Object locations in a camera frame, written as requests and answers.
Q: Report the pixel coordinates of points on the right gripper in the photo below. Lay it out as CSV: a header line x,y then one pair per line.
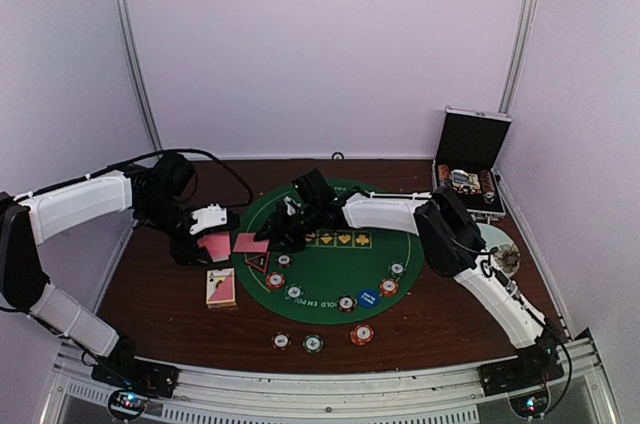
x,y
279,219

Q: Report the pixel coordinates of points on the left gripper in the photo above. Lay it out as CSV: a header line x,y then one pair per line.
x,y
187,251

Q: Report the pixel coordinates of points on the red-backed card deck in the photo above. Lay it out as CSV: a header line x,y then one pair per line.
x,y
218,246

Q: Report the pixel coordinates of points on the black red all-in triangle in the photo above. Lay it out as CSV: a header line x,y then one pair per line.
x,y
258,261

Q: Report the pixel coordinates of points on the red chip pile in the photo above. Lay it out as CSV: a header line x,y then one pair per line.
x,y
275,280

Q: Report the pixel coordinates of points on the blue small blind button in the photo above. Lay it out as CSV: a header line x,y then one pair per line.
x,y
368,298

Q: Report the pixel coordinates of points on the green chip seat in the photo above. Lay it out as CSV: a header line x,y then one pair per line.
x,y
396,269

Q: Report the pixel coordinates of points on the green poker chip stack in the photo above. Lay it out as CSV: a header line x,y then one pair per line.
x,y
313,343

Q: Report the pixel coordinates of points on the red five poker chip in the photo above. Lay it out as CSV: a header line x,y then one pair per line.
x,y
389,287

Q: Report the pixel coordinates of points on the orange-red poker chip stack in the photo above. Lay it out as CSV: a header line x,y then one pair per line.
x,y
361,334

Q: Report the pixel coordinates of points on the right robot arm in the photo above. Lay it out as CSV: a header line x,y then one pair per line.
x,y
451,240

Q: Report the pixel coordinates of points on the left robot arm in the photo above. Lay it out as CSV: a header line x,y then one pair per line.
x,y
62,220

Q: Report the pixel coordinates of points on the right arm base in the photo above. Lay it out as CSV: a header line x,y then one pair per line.
x,y
516,374

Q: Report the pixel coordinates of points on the card deck box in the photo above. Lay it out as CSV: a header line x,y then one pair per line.
x,y
220,288

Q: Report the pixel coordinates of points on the round green poker mat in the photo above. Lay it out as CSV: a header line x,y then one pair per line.
x,y
333,264

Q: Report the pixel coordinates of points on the brown poker chip stack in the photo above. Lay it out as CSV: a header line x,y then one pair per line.
x,y
281,341

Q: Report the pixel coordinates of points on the aluminium poker chip case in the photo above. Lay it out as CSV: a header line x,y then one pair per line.
x,y
468,148

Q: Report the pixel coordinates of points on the pale green ceramic plate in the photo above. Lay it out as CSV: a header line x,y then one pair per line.
x,y
507,257

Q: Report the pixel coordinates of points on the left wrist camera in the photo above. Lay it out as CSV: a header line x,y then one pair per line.
x,y
208,218

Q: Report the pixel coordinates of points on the aluminium front rail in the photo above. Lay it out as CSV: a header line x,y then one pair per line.
x,y
451,394

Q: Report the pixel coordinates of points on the left aluminium frame post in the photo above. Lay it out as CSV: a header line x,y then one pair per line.
x,y
134,67

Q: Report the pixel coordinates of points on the aluminium frame post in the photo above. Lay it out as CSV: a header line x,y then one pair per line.
x,y
134,67
524,28

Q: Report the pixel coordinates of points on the right aluminium frame post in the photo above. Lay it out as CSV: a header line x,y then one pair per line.
x,y
524,28

